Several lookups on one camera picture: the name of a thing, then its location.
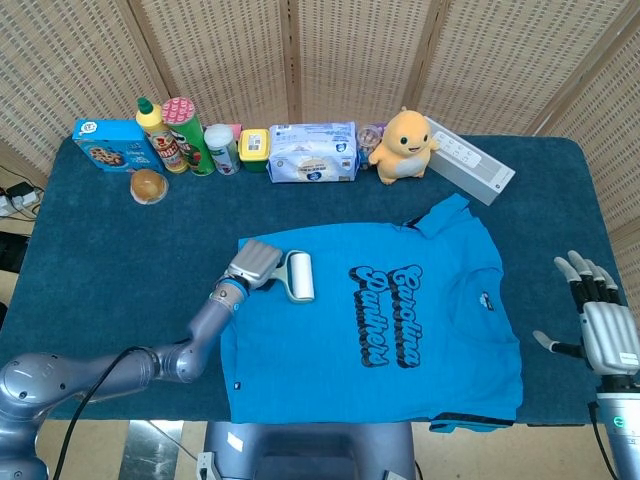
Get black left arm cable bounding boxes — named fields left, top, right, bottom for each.
left=52, top=344, right=146, bottom=480

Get green-handled white lint roller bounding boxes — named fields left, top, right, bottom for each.
left=272, top=250, right=316, bottom=305

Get long white cardboard box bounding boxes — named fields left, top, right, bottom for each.
left=423, top=117, right=517, bottom=207

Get white blue wipes pack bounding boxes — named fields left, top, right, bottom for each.
left=268, top=121, right=360, bottom=185

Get small clear snack jar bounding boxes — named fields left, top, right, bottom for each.
left=357, top=123, right=386, bottom=171

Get power strip with adapters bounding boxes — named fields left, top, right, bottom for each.
left=0, top=182, right=44, bottom=219

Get blue cookie box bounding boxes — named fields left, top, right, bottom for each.
left=72, top=118, right=166, bottom=175

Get small can white lid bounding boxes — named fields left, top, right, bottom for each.
left=203, top=123, right=242, bottom=176

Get wrapped bread bun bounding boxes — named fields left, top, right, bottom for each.
left=129, top=168, right=170, bottom=205

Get blue printed t-shirt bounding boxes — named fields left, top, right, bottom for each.
left=218, top=193, right=524, bottom=434

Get green chips can pink lid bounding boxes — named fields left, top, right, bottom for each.
left=161, top=96, right=216, bottom=177

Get dark blue table cloth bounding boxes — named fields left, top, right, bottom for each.
left=0, top=133, right=640, bottom=426

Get green container yellow lid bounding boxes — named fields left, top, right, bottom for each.
left=238, top=128, right=272, bottom=174

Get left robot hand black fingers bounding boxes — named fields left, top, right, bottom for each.
left=224, top=238, right=284, bottom=291

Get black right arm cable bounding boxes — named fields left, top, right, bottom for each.
left=587, top=399, right=621, bottom=480

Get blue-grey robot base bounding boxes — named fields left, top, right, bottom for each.
left=202, top=419, right=419, bottom=480

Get woven folding screen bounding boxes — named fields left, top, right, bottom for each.
left=0, top=0, right=640, bottom=321

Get orange plush dinosaur toy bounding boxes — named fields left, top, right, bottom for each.
left=368, top=106, right=441, bottom=187

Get yellow bottle green cap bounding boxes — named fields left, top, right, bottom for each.
left=135, top=97, right=189, bottom=175

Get black floor equipment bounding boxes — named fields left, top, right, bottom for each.
left=0, top=233, right=29, bottom=274

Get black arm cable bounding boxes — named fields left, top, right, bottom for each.
left=52, top=344, right=146, bottom=480
left=587, top=399, right=621, bottom=480

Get right robot hand grey fingertips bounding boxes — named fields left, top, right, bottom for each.
left=532, top=249, right=640, bottom=376

